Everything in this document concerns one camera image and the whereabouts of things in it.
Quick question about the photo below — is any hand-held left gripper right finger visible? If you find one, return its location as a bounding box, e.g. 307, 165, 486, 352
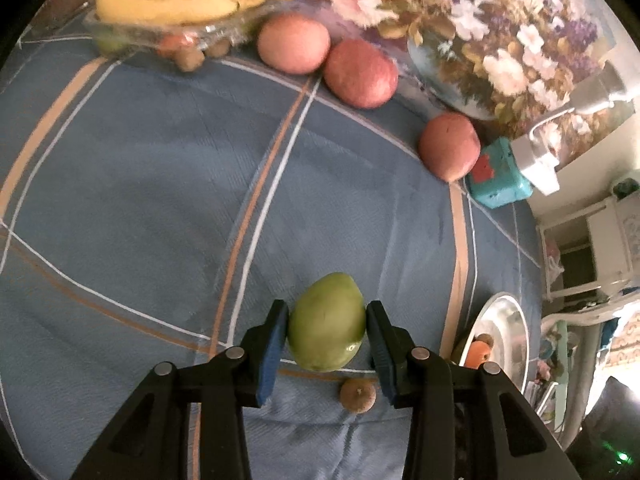
366, 301, 583, 480

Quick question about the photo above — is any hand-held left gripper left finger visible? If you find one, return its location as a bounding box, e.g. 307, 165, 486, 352
70, 300, 290, 480

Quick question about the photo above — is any large green mango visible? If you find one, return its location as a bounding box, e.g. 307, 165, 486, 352
287, 272, 367, 373

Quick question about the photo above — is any orange tangerine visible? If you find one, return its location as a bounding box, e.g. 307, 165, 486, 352
464, 341, 492, 370

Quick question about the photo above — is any silver metal plate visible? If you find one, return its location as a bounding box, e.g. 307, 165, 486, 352
452, 292, 531, 396

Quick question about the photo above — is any teal box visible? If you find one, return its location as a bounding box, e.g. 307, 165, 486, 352
467, 137, 533, 209

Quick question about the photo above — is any dark object with green light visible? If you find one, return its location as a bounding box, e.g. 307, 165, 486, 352
565, 375, 640, 480

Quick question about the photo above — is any white desk lamp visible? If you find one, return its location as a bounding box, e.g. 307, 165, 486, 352
510, 62, 631, 196

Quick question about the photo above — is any white shelf unit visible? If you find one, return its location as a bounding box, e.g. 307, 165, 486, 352
537, 175, 640, 303

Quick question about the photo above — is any dark red apple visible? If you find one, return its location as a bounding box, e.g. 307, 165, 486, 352
322, 39, 400, 110

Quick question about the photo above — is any pale red apple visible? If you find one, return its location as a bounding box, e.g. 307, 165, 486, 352
257, 13, 332, 75

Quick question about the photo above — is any small orange fruit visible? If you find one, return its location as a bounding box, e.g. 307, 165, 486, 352
157, 34, 193, 58

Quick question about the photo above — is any clear plastic tray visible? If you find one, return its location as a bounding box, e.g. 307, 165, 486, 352
82, 0, 281, 61

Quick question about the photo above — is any floral painting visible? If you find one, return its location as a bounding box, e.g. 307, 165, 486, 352
270, 0, 640, 161

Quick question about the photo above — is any small green fruit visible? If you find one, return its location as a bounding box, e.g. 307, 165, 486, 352
95, 35, 126, 57

